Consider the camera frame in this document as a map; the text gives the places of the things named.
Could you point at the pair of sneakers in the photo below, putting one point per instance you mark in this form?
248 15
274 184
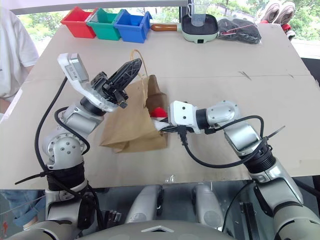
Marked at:
271 11

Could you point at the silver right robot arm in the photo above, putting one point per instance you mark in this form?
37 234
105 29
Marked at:
241 136

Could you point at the grey robot torso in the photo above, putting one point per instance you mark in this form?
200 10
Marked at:
160 231

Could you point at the person in white shirt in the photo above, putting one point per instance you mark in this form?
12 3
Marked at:
15 55

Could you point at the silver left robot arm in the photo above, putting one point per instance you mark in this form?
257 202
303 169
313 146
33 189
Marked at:
65 149

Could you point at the green plastic bin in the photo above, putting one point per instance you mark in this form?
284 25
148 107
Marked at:
104 25

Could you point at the red plastic bin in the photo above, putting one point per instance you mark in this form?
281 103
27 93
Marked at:
78 23

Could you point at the silver robot thigh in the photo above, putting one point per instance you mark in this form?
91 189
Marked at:
143 205
207 206

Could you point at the pale green electric frying pan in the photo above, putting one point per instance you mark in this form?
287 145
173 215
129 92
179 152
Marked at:
200 31

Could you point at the blue plastic bin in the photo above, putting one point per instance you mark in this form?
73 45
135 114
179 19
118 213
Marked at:
131 26

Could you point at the black items in plastic bag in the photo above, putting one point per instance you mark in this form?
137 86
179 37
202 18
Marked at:
238 30

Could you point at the pink and white shoe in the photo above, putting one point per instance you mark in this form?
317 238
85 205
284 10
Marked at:
286 12

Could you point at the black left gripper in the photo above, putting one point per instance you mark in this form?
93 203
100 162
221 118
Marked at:
107 88

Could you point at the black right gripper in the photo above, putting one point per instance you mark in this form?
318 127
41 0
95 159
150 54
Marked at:
172 128

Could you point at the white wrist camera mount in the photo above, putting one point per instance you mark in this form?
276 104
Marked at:
75 68
181 115

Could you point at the red and white plush toy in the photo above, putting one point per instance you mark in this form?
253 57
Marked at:
158 113

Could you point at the clear plastic measuring cup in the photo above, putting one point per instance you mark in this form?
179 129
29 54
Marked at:
198 15

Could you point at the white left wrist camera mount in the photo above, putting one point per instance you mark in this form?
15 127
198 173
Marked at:
75 68

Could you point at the brown paper bag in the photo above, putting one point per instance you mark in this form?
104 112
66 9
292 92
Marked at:
130 120

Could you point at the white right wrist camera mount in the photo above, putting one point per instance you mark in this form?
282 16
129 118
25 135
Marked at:
181 115

